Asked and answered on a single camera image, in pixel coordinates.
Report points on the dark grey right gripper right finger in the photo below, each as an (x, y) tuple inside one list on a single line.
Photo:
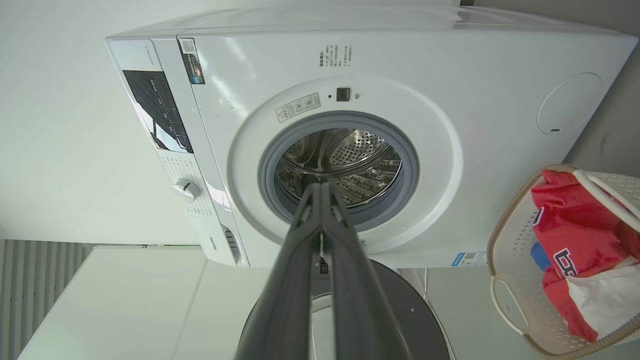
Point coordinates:
[(360, 300)]

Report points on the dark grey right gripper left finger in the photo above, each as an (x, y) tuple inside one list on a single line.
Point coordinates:
[(285, 290)]

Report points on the round black glass washer door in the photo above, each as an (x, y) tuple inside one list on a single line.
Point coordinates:
[(400, 295)]

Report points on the steel perforated washing drum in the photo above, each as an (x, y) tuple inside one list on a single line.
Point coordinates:
[(350, 150)]

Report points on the white front-load washing machine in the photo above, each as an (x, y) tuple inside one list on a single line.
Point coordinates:
[(475, 175)]

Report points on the black door latch socket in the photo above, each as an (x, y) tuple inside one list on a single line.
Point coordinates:
[(343, 94)]

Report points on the blue energy label sticker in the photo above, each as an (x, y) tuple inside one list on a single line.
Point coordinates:
[(469, 259)]

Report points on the white washer control knob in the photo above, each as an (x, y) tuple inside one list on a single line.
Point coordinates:
[(186, 190)]

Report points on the white cabinet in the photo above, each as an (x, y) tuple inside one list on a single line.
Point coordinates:
[(125, 310)]

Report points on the white plastic laundry basket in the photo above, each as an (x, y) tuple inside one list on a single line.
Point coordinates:
[(515, 240)]

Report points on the white warning label sticker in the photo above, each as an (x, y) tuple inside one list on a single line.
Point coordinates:
[(298, 107)]

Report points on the blue garment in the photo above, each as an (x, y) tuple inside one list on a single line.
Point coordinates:
[(540, 257)]

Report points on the black washer display panel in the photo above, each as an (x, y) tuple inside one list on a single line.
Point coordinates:
[(160, 112)]

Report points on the red garment with white stripes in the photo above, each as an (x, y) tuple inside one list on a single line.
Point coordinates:
[(575, 225)]

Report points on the small black text sticker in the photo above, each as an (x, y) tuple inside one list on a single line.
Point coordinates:
[(337, 56)]

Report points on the black rectangular brand sticker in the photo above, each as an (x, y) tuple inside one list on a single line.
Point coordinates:
[(192, 62)]

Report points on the round white filter cover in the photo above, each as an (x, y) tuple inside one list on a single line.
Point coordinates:
[(570, 102)]

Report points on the grey ribbed wall panel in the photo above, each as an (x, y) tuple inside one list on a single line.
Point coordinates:
[(35, 295)]

